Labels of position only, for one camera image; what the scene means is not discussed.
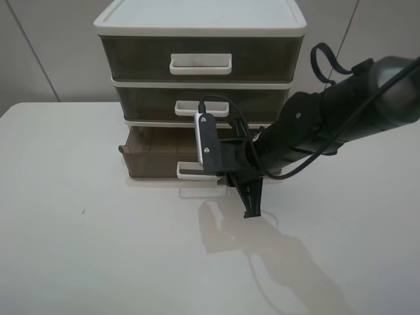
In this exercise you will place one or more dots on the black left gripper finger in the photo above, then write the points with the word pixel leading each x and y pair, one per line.
pixel 250 193

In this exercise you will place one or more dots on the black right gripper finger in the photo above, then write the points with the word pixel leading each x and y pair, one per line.
pixel 225 181

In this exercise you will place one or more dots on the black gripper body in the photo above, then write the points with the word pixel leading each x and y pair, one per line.
pixel 237 157

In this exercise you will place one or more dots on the dark drawer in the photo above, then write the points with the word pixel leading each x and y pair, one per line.
pixel 158 104
pixel 254 59
pixel 163 153

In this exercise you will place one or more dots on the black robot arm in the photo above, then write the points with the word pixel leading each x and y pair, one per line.
pixel 379 96

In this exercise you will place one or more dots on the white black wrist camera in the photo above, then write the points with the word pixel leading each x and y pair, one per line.
pixel 208 143

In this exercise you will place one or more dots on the white drawer cabinet frame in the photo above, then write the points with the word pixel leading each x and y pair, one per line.
pixel 200 19

